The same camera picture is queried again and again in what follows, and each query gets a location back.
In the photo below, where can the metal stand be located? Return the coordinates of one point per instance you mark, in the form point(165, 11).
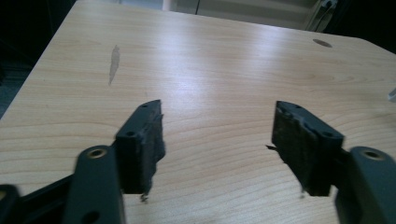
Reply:
point(322, 14)

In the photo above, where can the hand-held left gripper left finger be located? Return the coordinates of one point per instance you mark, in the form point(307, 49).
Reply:
point(140, 149)

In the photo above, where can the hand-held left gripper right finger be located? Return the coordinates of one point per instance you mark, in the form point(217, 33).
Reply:
point(306, 146)

